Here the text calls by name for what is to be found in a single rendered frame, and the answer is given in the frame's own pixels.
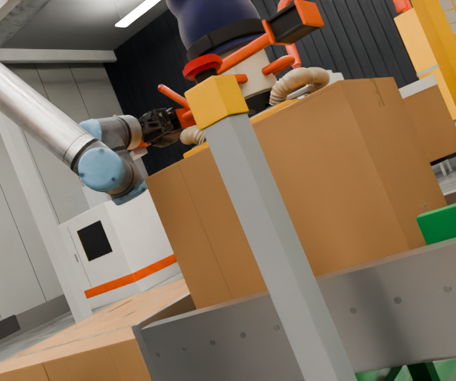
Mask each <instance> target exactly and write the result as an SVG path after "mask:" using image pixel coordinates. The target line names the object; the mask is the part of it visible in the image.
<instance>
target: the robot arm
mask: <svg viewBox="0 0 456 381"><path fill-rule="evenodd" d="M171 109H172V107H171V108H169V109H168V110H166V108H161V109H155V110H152V111H148V112H147V113H145V114H144V115H143V116H141V117H140V119H136V118H135V117H133V116H130V115H125V116H116V115H114V116H113V117H108V118H102V119H90V120H87V121H83V122H81V123H80V124H77V123H75V122H74V121H73V120H72V119H71V118H69V117H68V116H67V115H65V114H64V113H63V112H61V111H60V110H59V109H58V108H56V106H54V105H53V104H52V103H50V102H49V101H48V100H46V99H45V98H44V97H43V96H41V95H40V94H39V93H38V92H37V91H35V90H34V89H33V88H31V87H30V86H29V85H27V84H26V83H25V82H24V81H23V80H22V79H20V78H19V77H18V76H16V75H15V74H14V73H12V72H11V71H10V70H9V69H8V68H7V67H6V66H4V65H3V64H2V63H0V111H1V112H2V113H3V114H5V115H6V117H8V118H9V119H10V120H12V121H13V122H14V123H16V124H17V125H18V126H20V127H21V128H22V129H23V130H24V131H25V132H26V133H28V134H29V135H30V136H32V137H33V138H34V139H35V140H37V141H38V142H39V143H40V144H41V145H42V146H44V147H45V148H46V149H47V150H49V151H50V152H51V153H53V154H54V155H55V156H56V157H57V158H58V159H59V160H61V161H62V162H63V163H65V164H66V165H67V166H69V167H70V169H71V170H72V171H73V172H75V173H76V174H77V175H78V176H79V177H80V178H81V179H82V181H83V183H84V184H85V185H86V186H87V187H89V188H91V189H92V190H94V191H98V192H104V193H106V194H109V195H110V196H111V198H112V199H111V200H112V201H113V202H114V203H115V204H116V205H117V206H120V205H122V204H124V203H127V202H129V201H130V200H133V199H135V198H136V197H138V196H139V195H141V194H142V193H144V192H145V191H146V190H147V185H146V183H145V179H144V178H143V177H142V175H141V173H140V172H139V170H138V168H137V166H136V165H135V163H134V161H133V159H132V157H131V156H130V154H129V152H128V150H130V151H131V150H135V149H137V148H138V146H139V144H140V143H141V142H142V140H143V141H144V143H147V144H148V145H149V144H151V146H155V147H165V146H167V145H169V144H172V143H174V142H176V141H178V140H179V139H180V134H181V132H179V133H175V134H172V133H173V132H175V130H174V131H170V130H172V129H173V125H172V123H171V120H170V118H169V115H168V114H170V112H169V111H170V110H171ZM167 133H168V134H167ZM171 134H172V135H171Z"/></svg>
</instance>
